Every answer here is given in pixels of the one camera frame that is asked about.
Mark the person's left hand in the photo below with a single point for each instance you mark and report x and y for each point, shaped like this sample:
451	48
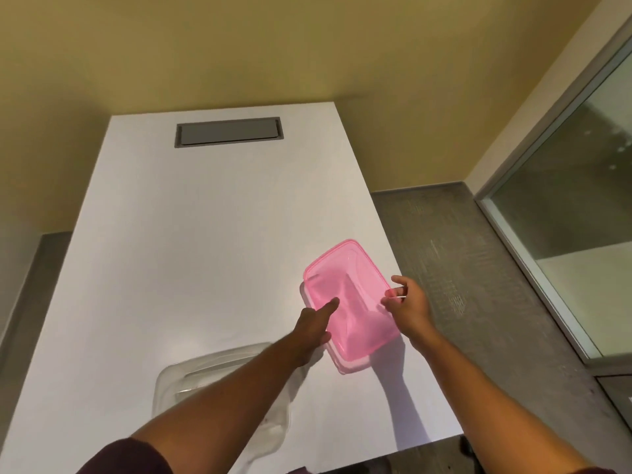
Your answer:
308	328

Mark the person's right hand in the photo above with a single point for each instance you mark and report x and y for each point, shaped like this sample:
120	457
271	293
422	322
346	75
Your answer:
412	310

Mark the person's left thumb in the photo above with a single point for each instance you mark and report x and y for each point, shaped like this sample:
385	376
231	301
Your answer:
328	307

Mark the person's right thumb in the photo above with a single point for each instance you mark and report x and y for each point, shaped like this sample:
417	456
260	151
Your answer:
399	283

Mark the pink plastic container lid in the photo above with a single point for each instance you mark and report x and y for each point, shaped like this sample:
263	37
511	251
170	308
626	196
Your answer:
348	301

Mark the person's left forearm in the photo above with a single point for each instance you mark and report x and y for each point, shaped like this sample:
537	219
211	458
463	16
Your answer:
212	394

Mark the person's right forearm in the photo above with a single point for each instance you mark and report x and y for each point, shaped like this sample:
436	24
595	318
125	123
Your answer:
493	404

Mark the white table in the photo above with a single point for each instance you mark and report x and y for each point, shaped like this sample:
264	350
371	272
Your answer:
207	271

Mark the clear plastic container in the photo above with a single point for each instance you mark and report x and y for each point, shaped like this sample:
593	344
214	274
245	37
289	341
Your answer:
222	389

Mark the glass partition with white frame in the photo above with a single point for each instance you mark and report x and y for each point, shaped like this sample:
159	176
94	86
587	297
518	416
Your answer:
568	207

